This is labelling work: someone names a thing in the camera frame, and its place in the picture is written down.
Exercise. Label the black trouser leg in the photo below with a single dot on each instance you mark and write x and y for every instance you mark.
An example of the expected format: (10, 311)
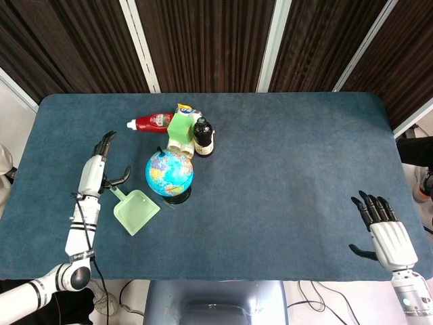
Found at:
(414, 150)

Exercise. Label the red ketchup bottle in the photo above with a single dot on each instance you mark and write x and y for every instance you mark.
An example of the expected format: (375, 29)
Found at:
(152, 122)

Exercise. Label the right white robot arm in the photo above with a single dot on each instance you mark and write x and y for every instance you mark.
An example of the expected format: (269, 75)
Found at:
(411, 298)

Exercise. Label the beige rounded object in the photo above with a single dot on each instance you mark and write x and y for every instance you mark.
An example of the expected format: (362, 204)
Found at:
(5, 169)

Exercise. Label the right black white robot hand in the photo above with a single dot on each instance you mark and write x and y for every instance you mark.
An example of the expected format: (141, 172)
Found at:
(392, 242)

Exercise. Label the light green plastic dustpan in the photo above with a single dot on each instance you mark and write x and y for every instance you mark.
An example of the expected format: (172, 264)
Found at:
(135, 211)

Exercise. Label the blue globe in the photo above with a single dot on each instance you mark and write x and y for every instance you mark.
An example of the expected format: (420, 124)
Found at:
(169, 172)

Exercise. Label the white yellow snack bag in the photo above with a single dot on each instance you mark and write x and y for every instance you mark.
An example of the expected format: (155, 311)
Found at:
(189, 110)

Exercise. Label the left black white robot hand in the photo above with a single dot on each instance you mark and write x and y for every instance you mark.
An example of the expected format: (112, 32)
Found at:
(90, 176)

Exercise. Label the grey orange shoe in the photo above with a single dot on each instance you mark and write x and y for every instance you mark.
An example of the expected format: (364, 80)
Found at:
(424, 186)

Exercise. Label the blue tablecloth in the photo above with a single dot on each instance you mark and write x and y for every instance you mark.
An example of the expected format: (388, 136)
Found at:
(257, 210)

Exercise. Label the brown ribbed wall panel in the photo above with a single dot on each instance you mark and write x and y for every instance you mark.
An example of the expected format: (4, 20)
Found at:
(206, 44)
(64, 47)
(402, 61)
(321, 44)

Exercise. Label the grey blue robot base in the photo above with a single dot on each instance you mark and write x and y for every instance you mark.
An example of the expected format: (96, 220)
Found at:
(216, 303)

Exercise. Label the white partition post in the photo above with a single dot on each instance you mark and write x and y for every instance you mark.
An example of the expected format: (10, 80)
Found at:
(365, 47)
(414, 118)
(18, 91)
(140, 44)
(272, 44)

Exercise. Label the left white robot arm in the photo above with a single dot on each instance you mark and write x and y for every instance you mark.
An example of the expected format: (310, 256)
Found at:
(81, 233)

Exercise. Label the dark glass bottle with label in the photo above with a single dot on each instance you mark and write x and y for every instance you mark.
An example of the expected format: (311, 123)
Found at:
(203, 135)

